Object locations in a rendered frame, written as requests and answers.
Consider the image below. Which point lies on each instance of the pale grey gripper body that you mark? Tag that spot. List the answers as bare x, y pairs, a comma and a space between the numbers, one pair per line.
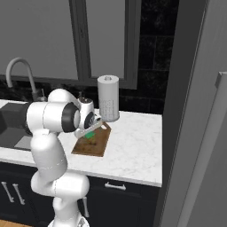
88, 129

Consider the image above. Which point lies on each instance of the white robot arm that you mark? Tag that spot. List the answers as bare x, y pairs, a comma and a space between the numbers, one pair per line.
47, 153

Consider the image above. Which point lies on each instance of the green sponge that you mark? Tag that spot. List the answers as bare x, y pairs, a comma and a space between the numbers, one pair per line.
90, 135

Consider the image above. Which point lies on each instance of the brown wooden cutting board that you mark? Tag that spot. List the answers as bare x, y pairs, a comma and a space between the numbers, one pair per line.
94, 146

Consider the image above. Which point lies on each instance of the white paper towel roll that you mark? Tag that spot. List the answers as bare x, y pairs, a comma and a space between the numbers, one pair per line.
108, 97

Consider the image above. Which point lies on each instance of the dark kitchen sink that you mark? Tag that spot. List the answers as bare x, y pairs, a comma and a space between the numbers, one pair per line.
13, 130

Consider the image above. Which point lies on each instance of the dark drawer front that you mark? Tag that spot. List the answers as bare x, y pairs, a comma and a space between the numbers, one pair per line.
139, 189

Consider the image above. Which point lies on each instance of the dark cupboard door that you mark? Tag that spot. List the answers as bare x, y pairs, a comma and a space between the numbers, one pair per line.
121, 211
4, 207
26, 207

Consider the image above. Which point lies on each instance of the grey curved tap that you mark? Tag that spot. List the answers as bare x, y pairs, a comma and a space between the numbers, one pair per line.
20, 63

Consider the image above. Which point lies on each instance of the grey framed window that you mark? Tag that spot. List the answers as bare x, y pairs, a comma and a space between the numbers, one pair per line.
44, 38

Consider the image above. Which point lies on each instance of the grey fridge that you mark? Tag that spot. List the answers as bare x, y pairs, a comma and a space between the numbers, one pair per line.
195, 118

